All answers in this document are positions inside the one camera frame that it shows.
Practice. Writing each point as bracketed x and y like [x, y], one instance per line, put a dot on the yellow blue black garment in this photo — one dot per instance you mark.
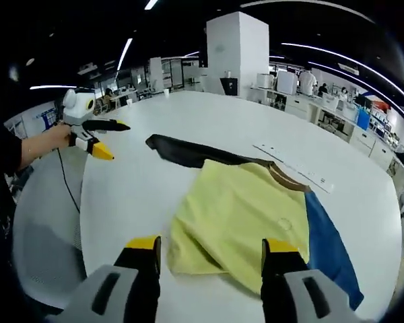
[235, 208]

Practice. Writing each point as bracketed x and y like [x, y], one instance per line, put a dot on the person's left hand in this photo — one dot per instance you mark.
[54, 138]

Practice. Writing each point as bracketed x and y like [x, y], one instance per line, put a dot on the blue crate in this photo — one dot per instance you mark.
[363, 119]

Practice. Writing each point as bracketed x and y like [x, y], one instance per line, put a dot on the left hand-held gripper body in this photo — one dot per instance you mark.
[79, 107]

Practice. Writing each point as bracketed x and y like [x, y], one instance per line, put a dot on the ceiling light strips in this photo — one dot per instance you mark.
[124, 54]

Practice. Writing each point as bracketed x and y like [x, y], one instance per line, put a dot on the white box appliance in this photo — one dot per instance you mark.
[286, 82]
[266, 80]

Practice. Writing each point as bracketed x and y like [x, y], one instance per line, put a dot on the row of white cabinets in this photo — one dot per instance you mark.
[299, 106]

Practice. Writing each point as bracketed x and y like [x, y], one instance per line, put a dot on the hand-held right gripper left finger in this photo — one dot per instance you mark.
[107, 296]

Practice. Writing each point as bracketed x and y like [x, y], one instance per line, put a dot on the black bin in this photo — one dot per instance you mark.
[229, 87]

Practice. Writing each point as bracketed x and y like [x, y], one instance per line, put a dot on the white square pillar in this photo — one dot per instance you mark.
[237, 50]

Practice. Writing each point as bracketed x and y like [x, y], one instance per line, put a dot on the white template strip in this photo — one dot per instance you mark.
[299, 170]

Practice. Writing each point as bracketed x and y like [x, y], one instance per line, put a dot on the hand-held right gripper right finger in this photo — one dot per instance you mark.
[309, 296]

